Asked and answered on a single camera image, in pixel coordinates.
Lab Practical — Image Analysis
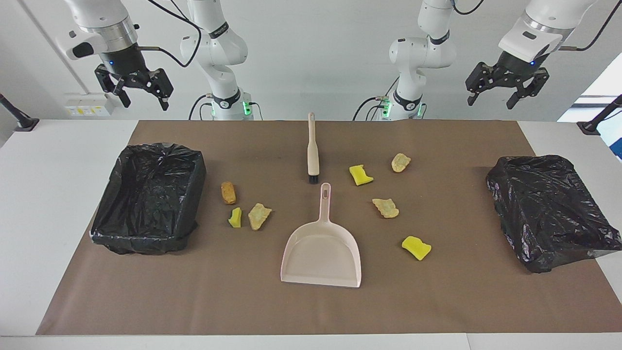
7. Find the brown paper table mat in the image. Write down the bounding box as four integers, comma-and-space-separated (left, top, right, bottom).
36, 121, 622, 336

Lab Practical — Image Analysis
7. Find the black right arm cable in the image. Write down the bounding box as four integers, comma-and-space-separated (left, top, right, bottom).
136, 0, 203, 68

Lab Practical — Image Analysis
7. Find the pale pink plastic dustpan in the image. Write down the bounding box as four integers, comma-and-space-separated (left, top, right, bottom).
280, 183, 363, 288

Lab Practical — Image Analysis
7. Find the white wall socket box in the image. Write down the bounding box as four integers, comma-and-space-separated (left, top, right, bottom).
65, 93, 116, 117

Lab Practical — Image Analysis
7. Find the beige ridged chip toy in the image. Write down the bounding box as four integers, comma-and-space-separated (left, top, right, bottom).
248, 203, 273, 231
372, 197, 400, 219
391, 153, 412, 174

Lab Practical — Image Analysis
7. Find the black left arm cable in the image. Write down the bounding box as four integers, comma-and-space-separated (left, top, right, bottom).
453, 0, 622, 52

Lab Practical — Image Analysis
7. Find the black base cable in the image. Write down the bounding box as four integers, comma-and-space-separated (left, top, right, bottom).
188, 94, 215, 121
353, 78, 400, 121

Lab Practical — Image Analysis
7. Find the beige hand brush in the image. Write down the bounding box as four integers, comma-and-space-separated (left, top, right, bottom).
306, 112, 320, 184

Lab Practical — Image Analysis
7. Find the black clamp stand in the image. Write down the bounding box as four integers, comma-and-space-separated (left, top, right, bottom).
577, 95, 622, 135
0, 93, 39, 132

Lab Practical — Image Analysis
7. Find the black bag lined bin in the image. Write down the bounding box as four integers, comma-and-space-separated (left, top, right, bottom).
486, 155, 622, 274
90, 142, 207, 256

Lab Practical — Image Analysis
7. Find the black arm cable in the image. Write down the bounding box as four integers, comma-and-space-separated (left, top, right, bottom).
136, 0, 203, 68
453, 0, 622, 52

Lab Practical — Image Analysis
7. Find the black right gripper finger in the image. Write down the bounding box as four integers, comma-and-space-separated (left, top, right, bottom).
94, 64, 132, 108
146, 68, 174, 111

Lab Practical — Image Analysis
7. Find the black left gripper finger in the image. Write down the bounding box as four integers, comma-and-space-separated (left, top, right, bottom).
506, 69, 550, 110
466, 62, 496, 106

